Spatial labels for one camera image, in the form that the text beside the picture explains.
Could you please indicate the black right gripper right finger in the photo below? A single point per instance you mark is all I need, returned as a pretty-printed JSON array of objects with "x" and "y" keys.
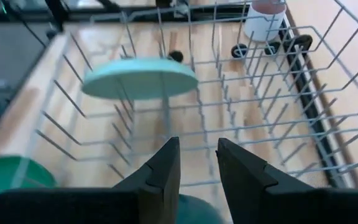
[{"x": 275, "y": 202}]

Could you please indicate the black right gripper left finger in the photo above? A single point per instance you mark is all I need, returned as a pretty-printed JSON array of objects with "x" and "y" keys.
[{"x": 104, "y": 205}]

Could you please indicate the small dark teal plate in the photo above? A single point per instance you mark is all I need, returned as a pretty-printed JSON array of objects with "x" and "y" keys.
[{"x": 197, "y": 211}]

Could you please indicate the pale green plate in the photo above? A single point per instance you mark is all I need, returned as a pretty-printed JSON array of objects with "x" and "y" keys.
[{"x": 141, "y": 77}]

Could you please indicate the white mug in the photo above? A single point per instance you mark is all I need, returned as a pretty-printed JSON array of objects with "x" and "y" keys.
[{"x": 259, "y": 28}]

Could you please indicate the large beige desk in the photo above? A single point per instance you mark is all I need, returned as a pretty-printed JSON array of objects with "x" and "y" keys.
[{"x": 319, "y": 12}]

